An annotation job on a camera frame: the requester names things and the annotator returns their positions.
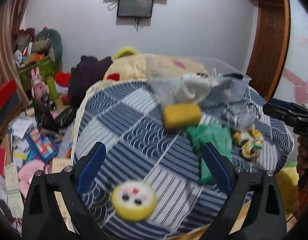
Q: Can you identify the yellow floral scrunchie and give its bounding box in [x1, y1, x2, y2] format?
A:
[232, 125, 264, 161]

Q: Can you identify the grey cloth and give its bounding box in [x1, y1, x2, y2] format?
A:
[212, 101, 261, 131]

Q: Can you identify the green striped glove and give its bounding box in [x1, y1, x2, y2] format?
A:
[186, 124, 232, 185]

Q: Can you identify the yellow white felt ball toy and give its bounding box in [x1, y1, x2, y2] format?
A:
[111, 180, 157, 222]

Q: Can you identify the yellow sponge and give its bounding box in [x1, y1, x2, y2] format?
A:
[162, 103, 202, 131]

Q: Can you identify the person right hand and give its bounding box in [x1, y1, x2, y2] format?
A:
[296, 135, 308, 178]

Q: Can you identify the pink plush on floor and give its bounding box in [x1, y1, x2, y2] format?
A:
[18, 159, 51, 199]

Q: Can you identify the colourful pencil case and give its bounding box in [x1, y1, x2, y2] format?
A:
[25, 128, 59, 163]

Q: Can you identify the brown wooden door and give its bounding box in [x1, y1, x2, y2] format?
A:
[246, 0, 291, 101]

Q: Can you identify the black plastic bag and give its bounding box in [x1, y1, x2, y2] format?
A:
[33, 100, 78, 138]

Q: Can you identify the clear plastic storage box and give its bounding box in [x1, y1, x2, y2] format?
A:
[146, 56, 251, 108]

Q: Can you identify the blue white patterned tablecloth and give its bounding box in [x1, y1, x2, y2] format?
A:
[71, 78, 295, 239]

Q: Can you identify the pink bunny plush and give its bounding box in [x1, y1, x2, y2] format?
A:
[30, 67, 49, 100]

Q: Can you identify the red box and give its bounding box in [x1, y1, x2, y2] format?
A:
[0, 79, 17, 110]

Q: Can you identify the green bottle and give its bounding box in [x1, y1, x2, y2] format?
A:
[46, 75, 58, 100]

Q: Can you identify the red cloth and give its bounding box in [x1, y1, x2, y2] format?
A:
[54, 72, 71, 87]

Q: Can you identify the green cardboard box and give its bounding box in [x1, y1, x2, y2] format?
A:
[19, 57, 60, 91]

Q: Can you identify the dark purple cloth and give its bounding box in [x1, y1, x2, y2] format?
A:
[68, 55, 113, 107]

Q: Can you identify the beige blanket with colour patches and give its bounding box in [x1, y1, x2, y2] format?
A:
[103, 54, 208, 81]

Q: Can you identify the grey green plush toy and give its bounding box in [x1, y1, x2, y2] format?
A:
[32, 29, 63, 63]

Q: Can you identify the striped red gold curtain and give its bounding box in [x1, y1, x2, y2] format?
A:
[0, 0, 29, 106]

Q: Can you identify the yellow foam ring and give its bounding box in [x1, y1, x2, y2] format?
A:
[111, 45, 140, 61]

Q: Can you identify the small black wall monitor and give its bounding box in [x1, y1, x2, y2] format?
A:
[117, 0, 154, 18]

